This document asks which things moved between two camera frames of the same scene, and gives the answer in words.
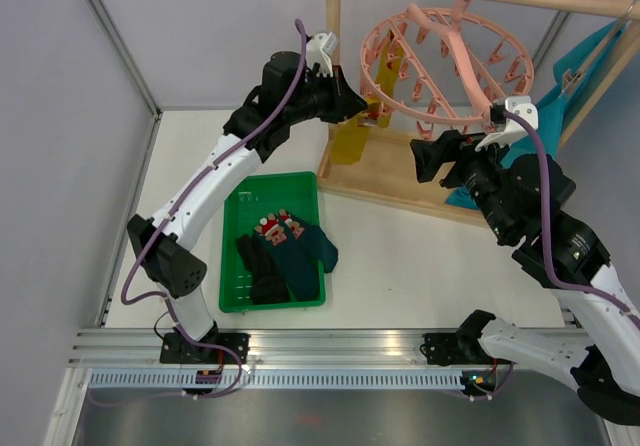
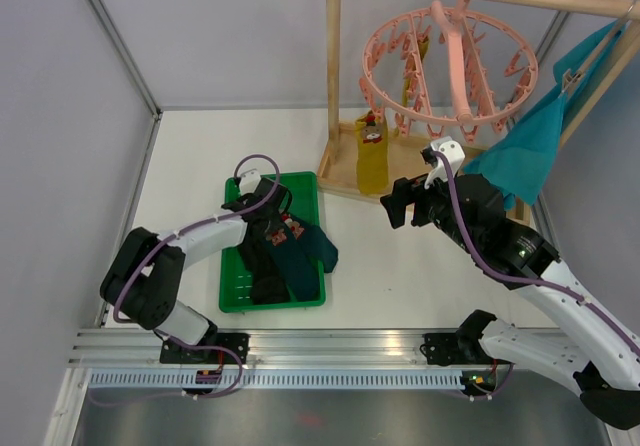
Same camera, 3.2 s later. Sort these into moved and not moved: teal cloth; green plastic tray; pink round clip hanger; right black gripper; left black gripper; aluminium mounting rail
Moved: pink round clip hanger; right black gripper; left black gripper
Not moved: teal cloth; aluminium mounting rail; green plastic tray
